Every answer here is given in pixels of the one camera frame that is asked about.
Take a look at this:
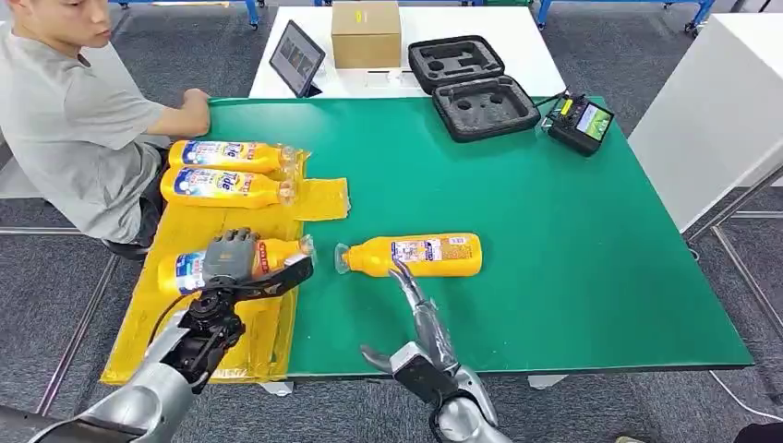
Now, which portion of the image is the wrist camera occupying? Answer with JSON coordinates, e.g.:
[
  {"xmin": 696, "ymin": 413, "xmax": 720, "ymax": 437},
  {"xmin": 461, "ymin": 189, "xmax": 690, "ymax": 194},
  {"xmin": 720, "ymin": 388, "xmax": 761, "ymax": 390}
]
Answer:
[
  {"xmin": 390, "ymin": 341, "xmax": 460, "ymax": 405},
  {"xmin": 235, "ymin": 253, "xmax": 315, "ymax": 302}
]

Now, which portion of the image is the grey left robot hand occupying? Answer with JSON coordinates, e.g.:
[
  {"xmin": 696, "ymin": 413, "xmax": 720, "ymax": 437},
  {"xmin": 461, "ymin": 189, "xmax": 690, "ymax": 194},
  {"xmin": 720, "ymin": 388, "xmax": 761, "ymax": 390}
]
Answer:
[{"xmin": 201, "ymin": 227, "xmax": 261, "ymax": 289}]

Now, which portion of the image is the black controller with screen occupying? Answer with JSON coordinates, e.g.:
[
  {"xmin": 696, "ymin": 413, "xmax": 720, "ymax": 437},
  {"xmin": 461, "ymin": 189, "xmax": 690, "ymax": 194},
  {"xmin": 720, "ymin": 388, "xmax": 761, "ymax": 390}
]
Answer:
[{"xmin": 544, "ymin": 92, "xmax": 615, "ymax": 158}]

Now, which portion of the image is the black controller cable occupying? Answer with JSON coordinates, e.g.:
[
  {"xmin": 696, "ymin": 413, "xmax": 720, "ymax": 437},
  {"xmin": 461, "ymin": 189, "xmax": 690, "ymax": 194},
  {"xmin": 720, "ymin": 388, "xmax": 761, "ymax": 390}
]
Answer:
[{"xmin": 535, "ymin": 90, "xmax": 570, "ymax": 112}]

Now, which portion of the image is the person's hand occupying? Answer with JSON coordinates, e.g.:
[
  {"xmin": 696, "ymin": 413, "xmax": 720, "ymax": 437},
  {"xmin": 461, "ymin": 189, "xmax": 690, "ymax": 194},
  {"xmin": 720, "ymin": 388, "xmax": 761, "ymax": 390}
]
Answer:
[{"xmin": 181, "ymin": 88, "xmax": 212, "ymax": 124}]

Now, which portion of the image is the white table behind person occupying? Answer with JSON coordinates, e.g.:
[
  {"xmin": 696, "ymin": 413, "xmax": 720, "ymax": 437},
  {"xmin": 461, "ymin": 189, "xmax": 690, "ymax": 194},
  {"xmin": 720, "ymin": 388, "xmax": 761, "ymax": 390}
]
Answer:
[{"xmin": 0, "ymin": 19, "xmax": 154, "ymax": 200}]

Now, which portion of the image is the orange drink bottle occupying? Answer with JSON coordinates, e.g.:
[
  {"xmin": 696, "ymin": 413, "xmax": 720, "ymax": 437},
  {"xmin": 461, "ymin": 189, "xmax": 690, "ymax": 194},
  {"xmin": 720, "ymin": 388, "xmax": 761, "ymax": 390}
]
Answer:
[
  {"xmin": 157, "ymin": 234, "xmax": 317, "ymax": 296},
  {"xmin": 168, "ymin": 139, "xmax": 302, "ymax": 174},
  {"xmin": 160, "ymin": 166, "xmax": 299, "ymax": 210},
  {"xmin": 334, "ymin": 232, "xmax": 484, "ymax": 279}
]

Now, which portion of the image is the white side table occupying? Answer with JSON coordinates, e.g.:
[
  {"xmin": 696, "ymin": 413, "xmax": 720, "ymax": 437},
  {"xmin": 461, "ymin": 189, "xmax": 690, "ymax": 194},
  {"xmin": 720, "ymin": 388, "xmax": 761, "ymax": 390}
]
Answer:
[{"xmin": 628, "ymin": 12, "xmax": 783, "ymax": 234}]

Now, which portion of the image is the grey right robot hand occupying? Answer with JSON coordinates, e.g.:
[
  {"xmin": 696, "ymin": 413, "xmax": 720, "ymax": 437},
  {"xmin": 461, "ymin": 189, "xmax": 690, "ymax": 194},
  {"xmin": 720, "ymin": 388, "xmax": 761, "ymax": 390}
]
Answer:
[{"xmin": 359, "ymin": 260, "xmax": 460, "ymax": 376}]

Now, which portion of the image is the white floor cable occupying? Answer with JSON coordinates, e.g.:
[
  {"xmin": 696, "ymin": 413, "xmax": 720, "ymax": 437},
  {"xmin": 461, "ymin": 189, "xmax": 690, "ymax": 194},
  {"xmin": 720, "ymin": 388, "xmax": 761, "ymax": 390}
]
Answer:
[{"xmin": 710, "ymin": 371, "xmax": 783, "ymax": 423}]

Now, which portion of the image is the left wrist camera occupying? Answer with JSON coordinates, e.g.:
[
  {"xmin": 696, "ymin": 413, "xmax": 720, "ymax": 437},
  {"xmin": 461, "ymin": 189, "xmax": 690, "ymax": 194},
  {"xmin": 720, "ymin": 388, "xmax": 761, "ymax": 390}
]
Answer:
[{"xmin": 235, "ymin": 253, "xmax": 315, "ymax": 302}]

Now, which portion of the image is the brown cardboard box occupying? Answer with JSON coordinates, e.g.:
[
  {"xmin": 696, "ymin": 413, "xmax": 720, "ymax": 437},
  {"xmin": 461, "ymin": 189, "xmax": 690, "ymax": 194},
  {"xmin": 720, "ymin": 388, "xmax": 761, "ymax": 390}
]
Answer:
[{"xmin": 331, "ymin": 1, "xmax": 404, "ymax": 69}]

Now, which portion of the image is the black foam-lined case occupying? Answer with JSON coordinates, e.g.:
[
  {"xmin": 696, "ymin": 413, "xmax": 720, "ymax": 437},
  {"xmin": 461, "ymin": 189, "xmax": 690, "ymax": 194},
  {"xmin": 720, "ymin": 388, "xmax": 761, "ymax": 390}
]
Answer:
[{"xmin": 407, "ymin": 34, "xmax": 543, "ymax": 144}]

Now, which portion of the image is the white table with case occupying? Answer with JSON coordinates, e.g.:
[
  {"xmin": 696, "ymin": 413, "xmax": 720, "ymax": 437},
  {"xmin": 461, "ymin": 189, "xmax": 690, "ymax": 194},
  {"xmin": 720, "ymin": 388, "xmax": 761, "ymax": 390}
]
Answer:
[{"xmin": 248, "ymin": 5, "xmax": 568, "ymax": 101}]

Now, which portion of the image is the yellow sheet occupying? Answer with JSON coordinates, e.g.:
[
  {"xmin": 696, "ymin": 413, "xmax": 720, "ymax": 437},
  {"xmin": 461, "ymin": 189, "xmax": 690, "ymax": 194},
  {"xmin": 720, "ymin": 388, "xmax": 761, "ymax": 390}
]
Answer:
[{"xmin": 99, "ymin": 146, "xmax": 351, "ymax": 387}]

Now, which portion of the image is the green mat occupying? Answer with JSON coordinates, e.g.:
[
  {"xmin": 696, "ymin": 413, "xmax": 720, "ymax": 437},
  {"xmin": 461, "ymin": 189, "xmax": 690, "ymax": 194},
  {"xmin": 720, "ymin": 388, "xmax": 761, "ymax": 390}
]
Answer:
[{"xmin": 204, "ymin": 96, "xmax": 754, "ymax": 379}]

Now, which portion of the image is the black tablet on stand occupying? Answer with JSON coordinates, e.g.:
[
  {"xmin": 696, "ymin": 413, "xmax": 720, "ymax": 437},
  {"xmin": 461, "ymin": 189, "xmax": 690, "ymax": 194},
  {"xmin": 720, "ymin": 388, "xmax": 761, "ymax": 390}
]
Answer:
[{"xmin": 270, "ymin": 19, "xmax": 327, "ymax": 99}]

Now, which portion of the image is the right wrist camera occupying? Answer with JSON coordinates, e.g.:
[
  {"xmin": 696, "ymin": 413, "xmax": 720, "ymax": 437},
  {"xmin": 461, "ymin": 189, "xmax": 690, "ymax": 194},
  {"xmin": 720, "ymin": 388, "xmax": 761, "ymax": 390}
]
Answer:
[{"xmin": 390, "ymin": 341, "xmax": 460, "ymax": 405}]

